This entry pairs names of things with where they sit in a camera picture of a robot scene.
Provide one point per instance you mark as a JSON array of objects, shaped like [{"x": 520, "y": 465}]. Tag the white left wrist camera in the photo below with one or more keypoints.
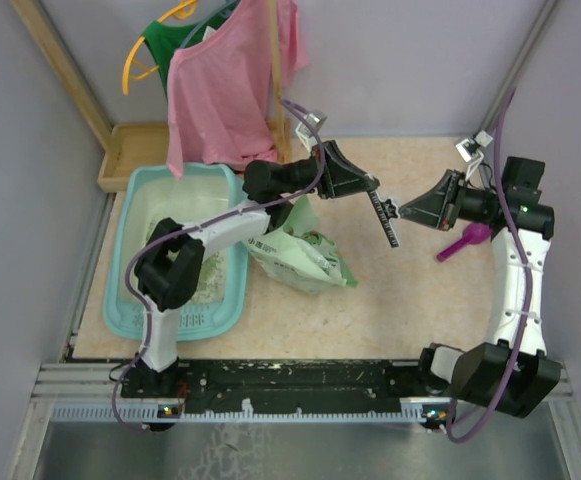
[{"x": 309, "y": 124}]

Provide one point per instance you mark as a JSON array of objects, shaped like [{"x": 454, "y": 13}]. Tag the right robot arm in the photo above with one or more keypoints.
[{"x": 521, "y": 234}]

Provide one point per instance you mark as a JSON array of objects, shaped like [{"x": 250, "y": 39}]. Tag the grey plastic bag clip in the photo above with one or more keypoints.
[{"x": 386, "y": 211}]

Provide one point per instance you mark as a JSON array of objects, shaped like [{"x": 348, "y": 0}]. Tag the wooden clothes rack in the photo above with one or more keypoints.
[{"x": 132, "y": 145}]

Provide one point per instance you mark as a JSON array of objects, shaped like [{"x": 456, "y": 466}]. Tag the blue grey clothes hanger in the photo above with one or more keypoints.
[{"x": 224, "y": 11}]

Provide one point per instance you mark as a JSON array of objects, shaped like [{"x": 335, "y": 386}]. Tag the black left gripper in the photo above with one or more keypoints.
[{"x": 341, "y": 177}]

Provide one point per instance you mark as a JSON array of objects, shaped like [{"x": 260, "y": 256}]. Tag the teal plastic litter box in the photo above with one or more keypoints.
[{"x": 153, "y": 194}]

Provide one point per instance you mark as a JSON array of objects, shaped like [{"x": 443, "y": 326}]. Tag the green litter pellet pile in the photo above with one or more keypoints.
[{"x": 210, "y": 275}]

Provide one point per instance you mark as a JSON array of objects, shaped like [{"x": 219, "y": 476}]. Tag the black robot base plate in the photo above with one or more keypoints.
[{"x": 285, "y": 387}]

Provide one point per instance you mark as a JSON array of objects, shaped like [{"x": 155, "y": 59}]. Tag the green shirt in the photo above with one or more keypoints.
[{"x": 163, "y": 40}]

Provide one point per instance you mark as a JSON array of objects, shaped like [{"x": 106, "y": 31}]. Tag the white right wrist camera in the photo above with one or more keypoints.
[{"x": 471, "y": 149}]

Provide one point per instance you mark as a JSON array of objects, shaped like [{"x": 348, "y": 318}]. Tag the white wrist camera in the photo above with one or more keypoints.
[
  {"x": 309, "y": 124},
  {"x": 471, "y": 149}
]

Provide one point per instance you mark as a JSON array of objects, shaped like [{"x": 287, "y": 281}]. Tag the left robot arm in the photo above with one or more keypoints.
[{"x": 270, "y": 190}]

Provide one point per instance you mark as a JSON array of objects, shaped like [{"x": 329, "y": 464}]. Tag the green cat litter bag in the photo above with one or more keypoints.
[{"x": 298, "y": 255}]

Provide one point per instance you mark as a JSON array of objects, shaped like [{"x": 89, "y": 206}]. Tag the grey slotted cable duct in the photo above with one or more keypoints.
[{"x": 414, "y": 410}]

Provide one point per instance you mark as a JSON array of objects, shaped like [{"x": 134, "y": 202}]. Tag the magenta litter scoop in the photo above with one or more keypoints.
[{"x": 473, "y": 234}]

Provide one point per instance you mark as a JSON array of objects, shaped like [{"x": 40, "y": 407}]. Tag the pink t-shirt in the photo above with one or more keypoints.
[{"x": 217, "y": 94}]

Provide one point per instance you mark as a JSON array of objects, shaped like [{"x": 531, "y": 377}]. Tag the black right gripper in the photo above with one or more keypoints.
[{"x": 439, "y": 206}]

